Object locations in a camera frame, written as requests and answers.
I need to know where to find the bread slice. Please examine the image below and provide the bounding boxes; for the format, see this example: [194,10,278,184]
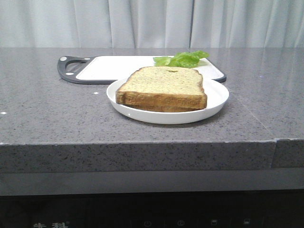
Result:
[115,66,208,110]
[129,105,200,113]

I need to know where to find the green lettuce leaf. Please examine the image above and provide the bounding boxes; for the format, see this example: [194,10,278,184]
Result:
[153,50,209,68]

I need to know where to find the white round plate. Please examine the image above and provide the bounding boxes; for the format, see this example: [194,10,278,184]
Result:
[106,79,229,124]

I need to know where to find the white cutting board grey rim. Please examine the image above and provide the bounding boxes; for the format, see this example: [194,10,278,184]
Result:
[57,55,227,85]

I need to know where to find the black appliance front panel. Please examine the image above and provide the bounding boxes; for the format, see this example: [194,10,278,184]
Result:
[0,190,304,228]

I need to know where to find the grey white curtain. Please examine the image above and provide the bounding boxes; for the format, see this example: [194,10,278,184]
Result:
[0,0,304,48]

